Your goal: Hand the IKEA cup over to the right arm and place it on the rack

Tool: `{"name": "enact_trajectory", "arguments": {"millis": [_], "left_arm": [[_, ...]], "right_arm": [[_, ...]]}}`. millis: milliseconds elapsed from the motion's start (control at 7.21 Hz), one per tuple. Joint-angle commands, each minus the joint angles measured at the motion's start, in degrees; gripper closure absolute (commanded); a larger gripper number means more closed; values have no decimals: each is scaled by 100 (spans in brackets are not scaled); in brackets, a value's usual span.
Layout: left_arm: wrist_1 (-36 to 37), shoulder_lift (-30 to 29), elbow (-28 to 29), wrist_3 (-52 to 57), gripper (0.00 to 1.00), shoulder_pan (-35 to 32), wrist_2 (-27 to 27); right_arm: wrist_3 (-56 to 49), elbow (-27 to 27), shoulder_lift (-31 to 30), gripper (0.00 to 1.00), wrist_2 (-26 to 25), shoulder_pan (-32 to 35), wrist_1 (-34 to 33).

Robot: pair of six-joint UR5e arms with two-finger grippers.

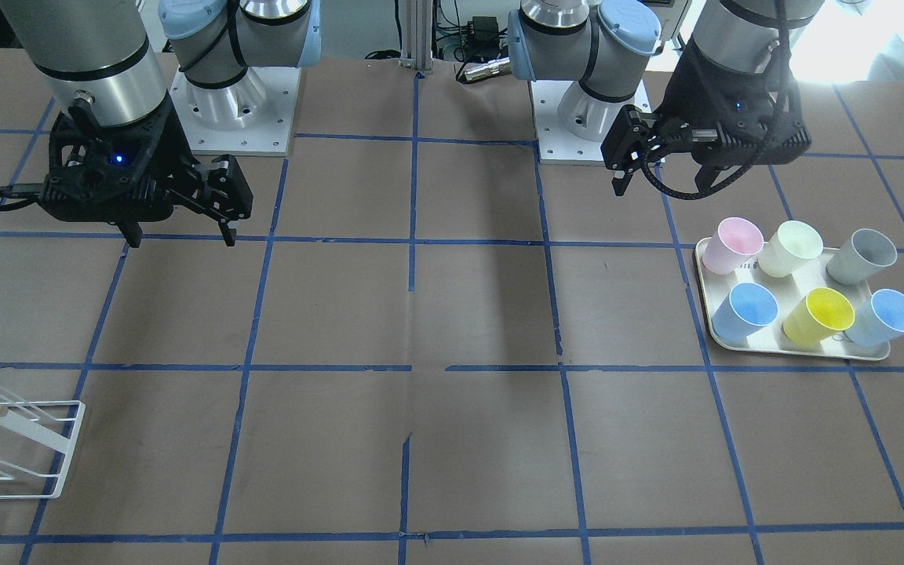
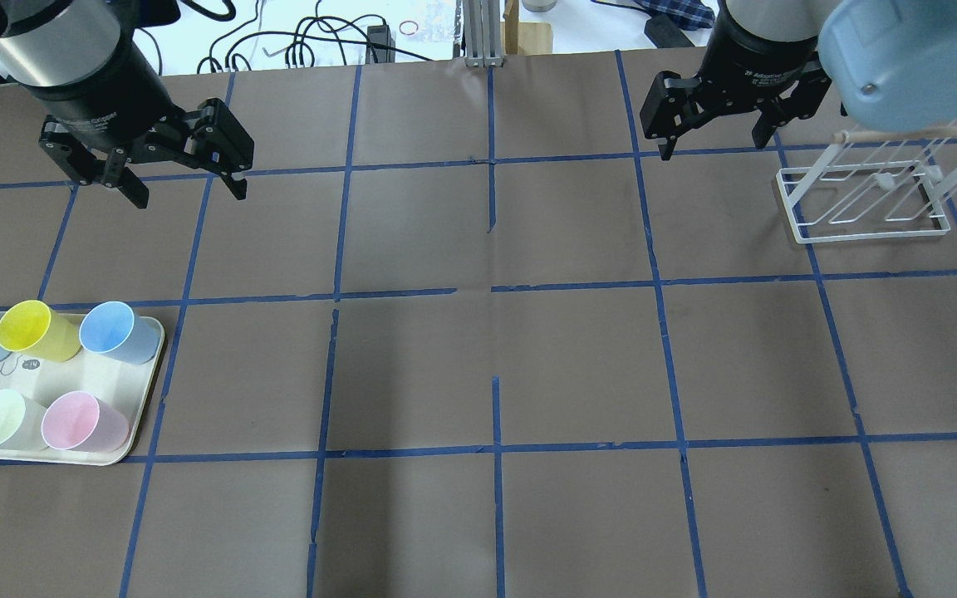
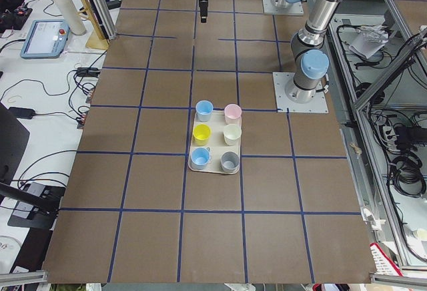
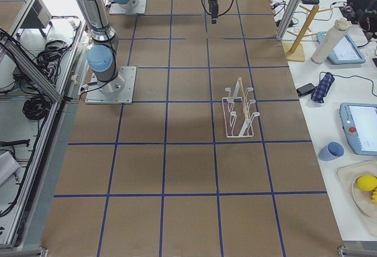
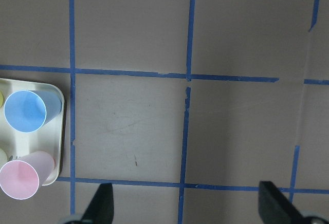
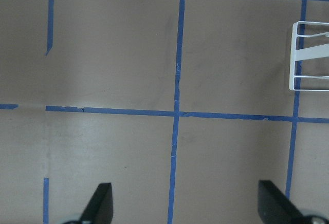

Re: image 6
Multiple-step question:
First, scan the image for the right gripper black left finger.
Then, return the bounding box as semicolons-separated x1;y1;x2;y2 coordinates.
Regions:
80;183;113;223

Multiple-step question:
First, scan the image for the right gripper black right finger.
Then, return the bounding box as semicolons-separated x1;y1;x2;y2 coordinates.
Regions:
258;180;309;224

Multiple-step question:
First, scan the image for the white wire cup rack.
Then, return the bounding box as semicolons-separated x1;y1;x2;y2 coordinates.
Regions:
289;21;328;91

